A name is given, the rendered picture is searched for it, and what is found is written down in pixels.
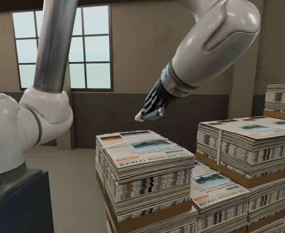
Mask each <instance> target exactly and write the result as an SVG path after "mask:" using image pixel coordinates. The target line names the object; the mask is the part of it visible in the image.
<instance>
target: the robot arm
mask: <svg viewBox="0 0 285 233"><path fill-rule="evenodd" d="M174 1H176V2H178V3H180V4H181V5H183V6H184V7H185V8H187V9H188V10H189V11H190V12H191V13H192V14H193V16H194V17H195V20H196V24H195V25H194V26H193V27H192V28H191V30H190V31H189V32H188V34H187V35H186V36H185V38H184V39H183V40H182V42H181V43H180V45H179V47H178V48H177V51H176V54H175V56H174V57H173V58H172V59H171V60H170V62H169V63H168V64H167V66H166V67H165V68H164V69H163V71H162V72H161V77H160V78H159V79H157V80H156V83H155V85H154V87H153V88H152V90H151V91H150V93H149V94H148V96H147V97H146V99H145V103H146V104H145V105H144V106H143V108H142V110H141V111H140V112H139V113H138V114H137V115H136V116H135V120H136V121H140V122H143V121H144V120H148V121H153V120H155V119H158V118H164V117H165V114H164V109H165V108H167V106H168V105H169V104H170V103H174V102H176V101H177V100H179V99H180V98H182V97H186V96H188V95H189V94H190V93H191V92H193V91H194V90H195V89H197V88H198V87H200V86H201V85H202V84H203V83H205V82H207V81H210V80H212V79H213V78H215V77H217V76H218V75H219V74H221V73H222V72H223V71H225V70H226V69H227V68H229V67H230V66H231V65H232V64H233V63H235V62H236V61H237V60H238V59H239V58H240V57H241V56H242V55H243V54H244V53H245V52H246V51H247V49H248V48H249V47H250V45H251V44H252V43H253V41H254V40H255V38H256V36H257V35H258V33H259V31H260V13H259V10H258V9H257V7H256V6H255V5H254V4H253V3H251V2H249V1H247V0H174ZM77 6H78V0H44V3H43V13H42V21H41V28H40V35H39V42H38V50H37V60H36V67H35V74H34V81H33V85H32V86H30V87H29V88H27V89H26V90H25V92H24V94H23V96H22V98H21V100H20V102H19V104H18V102H17V101H16V100H15V99H13V98H12V97H10V96H8V95H5V94H3V93H0V202H1V201H2V200H3V199H4V198H5V197H6V196H7V195H9V194H10V193H12V192H13V191H15V190H16V189H17V188H19V187H20V186H22V185H24V184H25V183H27V182H28V181H30V180H31V179H33V178H34V177H36V176H38V175H40V174H42V169H41V168H30V167H26V163H25V153H26V152H28V151H29V150H30V149H31V148H32V147H35V146H39V145H42V144H44V143H47V142H49V141H51V140H54V139H56V138H58V137H59V136H61V135H63V134H64V133H65V132H67V130H68V129H69V128H70V127H71V125H72V122H73V118H74V116H73V111H72V109H71V107H70V105H69V98H68V96H67V94H66V93H65V91H63V86H64V81H65V75H66V70H67V64H68V57H69V51H70V46H71V40H72V34H73V29H74V22H75V16H76V11H77Z"/></svg>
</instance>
